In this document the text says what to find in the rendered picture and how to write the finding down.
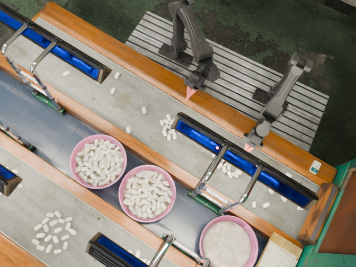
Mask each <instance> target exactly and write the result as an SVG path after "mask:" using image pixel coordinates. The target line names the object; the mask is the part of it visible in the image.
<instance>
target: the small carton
mask: <svg viewBox="0 0 356 267"><path fill-rule="evenodd" d="M320 166H321V163H320V162H318V161H316V160H315V161H313V163H312V165H311V167H310V169H309V171H310V172H312V173H313V174H317V172H318V170H319V168H320Z"/></svg>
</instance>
